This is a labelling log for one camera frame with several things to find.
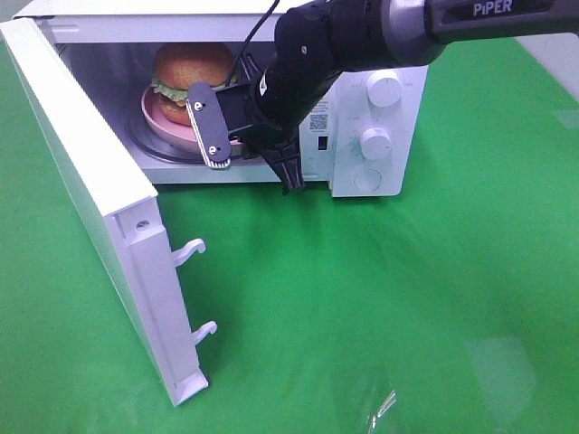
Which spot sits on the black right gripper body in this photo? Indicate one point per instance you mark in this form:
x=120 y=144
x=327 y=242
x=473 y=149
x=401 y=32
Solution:
x=264 y=108

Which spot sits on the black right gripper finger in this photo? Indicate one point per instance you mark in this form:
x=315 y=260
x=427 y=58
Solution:
x=209 y=126
x=284 y=158

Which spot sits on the pink plate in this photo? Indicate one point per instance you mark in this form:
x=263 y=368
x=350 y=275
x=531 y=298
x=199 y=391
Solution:
x=151 y=110

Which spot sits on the burger with lettuce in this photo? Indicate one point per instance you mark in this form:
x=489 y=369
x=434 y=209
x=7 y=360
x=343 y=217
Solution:
x=179 y=65

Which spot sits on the white microwave door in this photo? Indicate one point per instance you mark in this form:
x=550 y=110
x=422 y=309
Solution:
x=118 y=206

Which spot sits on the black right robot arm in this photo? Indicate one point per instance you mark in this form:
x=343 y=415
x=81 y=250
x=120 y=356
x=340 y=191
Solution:
x=317 y=41

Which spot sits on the glass microwave turntable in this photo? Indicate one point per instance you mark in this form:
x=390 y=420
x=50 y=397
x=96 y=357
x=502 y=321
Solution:
x=164 y=145

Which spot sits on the white microwave oven body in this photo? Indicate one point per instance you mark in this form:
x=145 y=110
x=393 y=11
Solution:
x=90 y=65

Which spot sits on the lower white microwave knob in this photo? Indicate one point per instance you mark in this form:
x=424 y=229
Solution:
x=375 y=143

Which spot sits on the white microwave knob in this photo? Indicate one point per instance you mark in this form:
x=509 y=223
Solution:
x=384 y=88
x=375 y=143

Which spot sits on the upper white microwave knob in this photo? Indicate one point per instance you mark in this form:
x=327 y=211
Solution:
x=384 y=88

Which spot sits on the green table cover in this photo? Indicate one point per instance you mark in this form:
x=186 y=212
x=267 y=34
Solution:
x=449 y=308

